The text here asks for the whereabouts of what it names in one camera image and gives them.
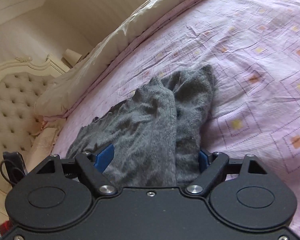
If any grey argyle knit sweater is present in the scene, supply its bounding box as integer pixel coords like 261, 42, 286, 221
66, 65, 215, 188

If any cream pillow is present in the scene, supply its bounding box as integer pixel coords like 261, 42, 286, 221
25, 119, 66, 172

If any beige duvet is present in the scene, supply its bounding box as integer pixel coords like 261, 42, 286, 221
34, 0, 231, 118

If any beige bedside lamp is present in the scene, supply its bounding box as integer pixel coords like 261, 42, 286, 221
63, 49, 89, 67

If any cream tufted headboard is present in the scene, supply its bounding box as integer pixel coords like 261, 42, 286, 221
0, 54, 69, 208

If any pink patterned bed sheet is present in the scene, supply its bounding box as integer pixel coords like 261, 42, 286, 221
53, 0, 300, 236

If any black device with cable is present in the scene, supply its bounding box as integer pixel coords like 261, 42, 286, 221
0, 152, 28, 187

